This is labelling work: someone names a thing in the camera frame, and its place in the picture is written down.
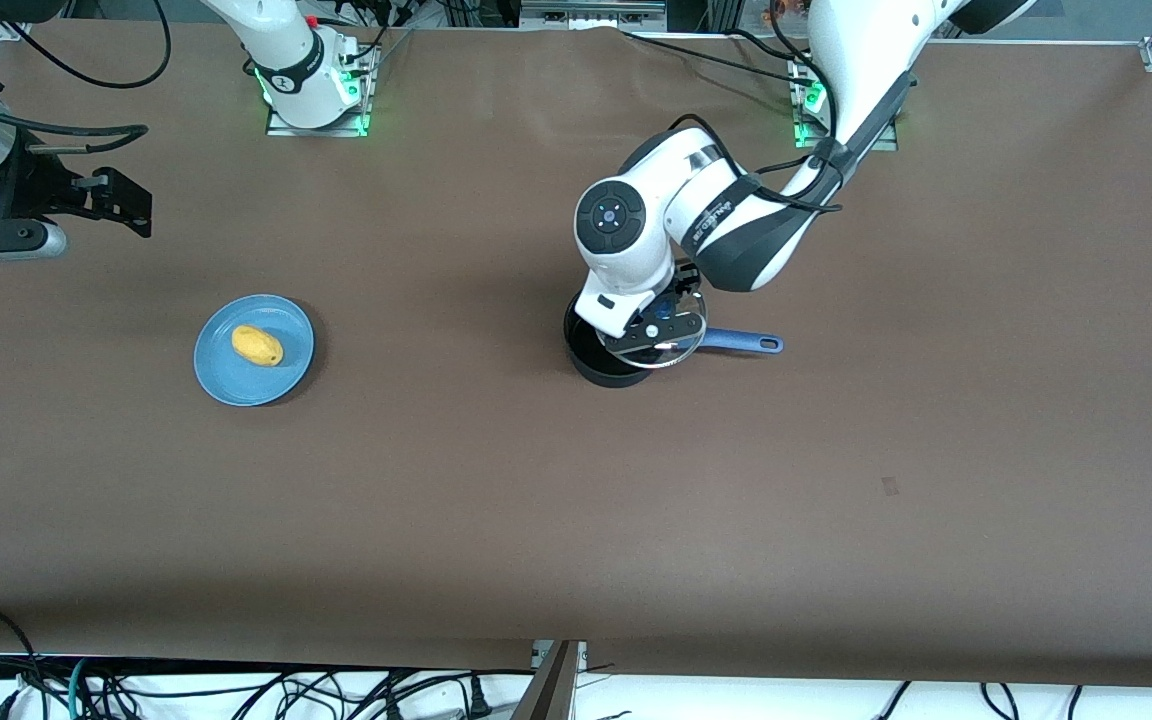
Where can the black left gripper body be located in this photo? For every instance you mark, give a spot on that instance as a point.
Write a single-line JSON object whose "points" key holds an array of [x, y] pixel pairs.
{"points": [[684, 279]]}

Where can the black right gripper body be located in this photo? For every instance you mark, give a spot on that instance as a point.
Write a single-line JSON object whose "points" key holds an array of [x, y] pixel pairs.
{"points": [[33, 188]]}

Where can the glass lid with blue knob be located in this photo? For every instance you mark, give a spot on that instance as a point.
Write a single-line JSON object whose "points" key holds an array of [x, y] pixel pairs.
{"points": [[661, 358]]}

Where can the yellow potato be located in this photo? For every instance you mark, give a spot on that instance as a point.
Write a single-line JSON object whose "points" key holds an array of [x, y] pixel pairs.
{"points": [[256, 346]]}

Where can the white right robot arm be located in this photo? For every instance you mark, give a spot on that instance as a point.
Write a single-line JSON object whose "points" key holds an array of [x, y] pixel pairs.
{"points": [[281, 40]]}

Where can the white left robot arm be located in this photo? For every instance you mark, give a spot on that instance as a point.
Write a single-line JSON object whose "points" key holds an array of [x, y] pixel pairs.
{"points": [[856, 70]]}

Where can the blue round plate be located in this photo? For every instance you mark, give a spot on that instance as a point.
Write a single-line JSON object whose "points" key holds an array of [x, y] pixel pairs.
{"points": [[236, 385]]}

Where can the brown table cover mat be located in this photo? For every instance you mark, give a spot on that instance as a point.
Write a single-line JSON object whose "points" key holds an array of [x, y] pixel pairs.
{"points": [[536, 500]]}

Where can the grey metal box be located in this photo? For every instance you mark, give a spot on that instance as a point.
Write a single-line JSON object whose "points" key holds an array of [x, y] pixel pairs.
{"points": [[586, 12]]}

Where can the aluminium profile beam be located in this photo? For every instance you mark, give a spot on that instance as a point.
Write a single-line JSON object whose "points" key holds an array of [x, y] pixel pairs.
{"points": [[551, 690]]}

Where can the small metal corner bracket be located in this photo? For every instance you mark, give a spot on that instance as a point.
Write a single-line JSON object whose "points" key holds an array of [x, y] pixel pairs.
{"points": [[11, 30]]}

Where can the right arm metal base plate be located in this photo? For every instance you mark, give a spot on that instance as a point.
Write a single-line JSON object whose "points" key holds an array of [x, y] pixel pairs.
{"points": [[336, 130]]}

